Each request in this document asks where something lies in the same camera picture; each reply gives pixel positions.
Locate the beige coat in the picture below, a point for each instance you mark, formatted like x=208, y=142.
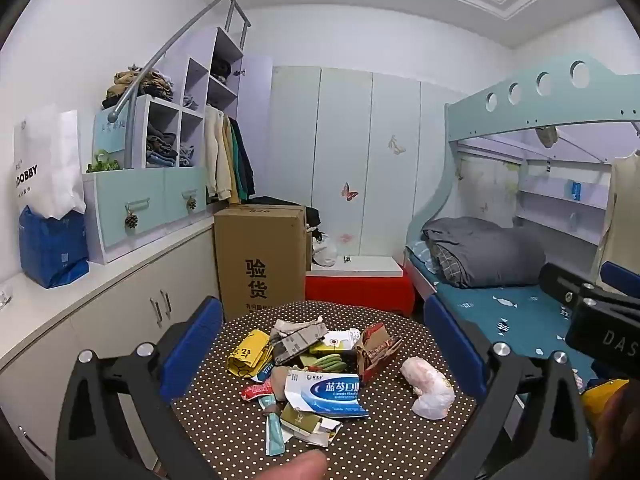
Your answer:
x=622, y=210

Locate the teal sachet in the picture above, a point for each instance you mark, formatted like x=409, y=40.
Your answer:
x=275, y=430

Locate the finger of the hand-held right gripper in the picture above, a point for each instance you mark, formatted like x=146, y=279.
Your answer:
x=620, y=272
x=565, y=282

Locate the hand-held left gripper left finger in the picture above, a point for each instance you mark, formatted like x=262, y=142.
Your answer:
x=192, y=347

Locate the person's left hand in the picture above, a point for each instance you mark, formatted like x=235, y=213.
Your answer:
x=295, y=466

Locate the pale pink butterfly sticker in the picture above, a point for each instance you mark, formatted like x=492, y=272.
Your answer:
x=346, y=236

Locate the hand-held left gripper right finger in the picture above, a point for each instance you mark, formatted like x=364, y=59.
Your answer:
x=452, y=355

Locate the teal bed sheet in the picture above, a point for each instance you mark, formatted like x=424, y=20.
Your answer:
x=500, y=310

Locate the beige butterfly sticker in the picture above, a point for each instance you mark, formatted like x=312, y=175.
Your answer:
x=396, y=146

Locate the white and pink plastic bag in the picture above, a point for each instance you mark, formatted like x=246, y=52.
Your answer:
x=427, y=387

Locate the green packet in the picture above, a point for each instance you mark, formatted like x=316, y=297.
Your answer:
x=327, y=361

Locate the grey quilt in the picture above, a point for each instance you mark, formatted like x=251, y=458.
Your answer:
x=480, y=252

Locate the dark green jacket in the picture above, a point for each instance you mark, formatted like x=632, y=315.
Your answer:
x=242, y=165

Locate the small blue box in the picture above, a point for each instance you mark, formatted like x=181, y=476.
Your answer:
x=575, y=191

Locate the cream hoodie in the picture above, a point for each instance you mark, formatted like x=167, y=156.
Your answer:
x=217, y=160

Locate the light blue bunk bed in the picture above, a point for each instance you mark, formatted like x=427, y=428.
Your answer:
x=530, y=90

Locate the blue bag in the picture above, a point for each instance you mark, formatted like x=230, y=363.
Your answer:
x=52, y=247

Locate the pinecone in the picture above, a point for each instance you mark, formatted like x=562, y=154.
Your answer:
x=131, y=220
x=191, y=203

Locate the brown torn carton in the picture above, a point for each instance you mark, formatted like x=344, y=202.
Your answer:
x=375, y=352

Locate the grey torn carton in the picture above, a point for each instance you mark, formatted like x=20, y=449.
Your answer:
x=297, y=346

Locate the yellow garment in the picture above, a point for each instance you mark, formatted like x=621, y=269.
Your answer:
x=602, y=394

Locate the metal handrail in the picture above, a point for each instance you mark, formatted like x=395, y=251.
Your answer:
x=165, y=45

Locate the red wrapper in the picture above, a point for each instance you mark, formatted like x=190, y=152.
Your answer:
x=255, y=391

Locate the white and yellow packet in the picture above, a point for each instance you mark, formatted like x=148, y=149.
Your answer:
x=337, y=341

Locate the light blue pillow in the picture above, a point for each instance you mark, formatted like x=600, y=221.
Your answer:
x=417, y=252

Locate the brown polka-dot tablecloth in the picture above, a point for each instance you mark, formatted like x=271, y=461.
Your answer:
x=400, y=440

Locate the white paper bag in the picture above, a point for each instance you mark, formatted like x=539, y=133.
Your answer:
x=47, y=165

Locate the low white cabinet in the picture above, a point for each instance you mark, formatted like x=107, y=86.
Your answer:
x=125, y=310

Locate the blue and white medicine box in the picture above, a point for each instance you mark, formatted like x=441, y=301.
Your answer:
x=325, y=392

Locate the lilac stair cabinet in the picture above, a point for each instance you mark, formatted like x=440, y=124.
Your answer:
x=145, y=200

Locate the beige paper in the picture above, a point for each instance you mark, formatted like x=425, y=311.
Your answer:
x=290, y=326

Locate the black item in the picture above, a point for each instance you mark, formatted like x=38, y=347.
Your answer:
x=312, y=217

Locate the green plant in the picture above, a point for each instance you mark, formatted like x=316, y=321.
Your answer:
x=102, y=162

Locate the white wardrobe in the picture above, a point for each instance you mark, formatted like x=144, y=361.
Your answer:
x=350, y=160

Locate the red storage bench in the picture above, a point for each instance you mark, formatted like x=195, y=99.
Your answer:
x=357, y=287

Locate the large cardboard box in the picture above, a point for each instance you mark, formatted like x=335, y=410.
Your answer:
x=260, y=265

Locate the person's right hand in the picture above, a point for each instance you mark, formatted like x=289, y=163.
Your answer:
x=617, y=435

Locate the folded clothes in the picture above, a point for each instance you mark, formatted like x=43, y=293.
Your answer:
x=162, y=147

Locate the pile of dark clothes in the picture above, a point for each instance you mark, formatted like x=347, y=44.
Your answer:
x=140, y=85

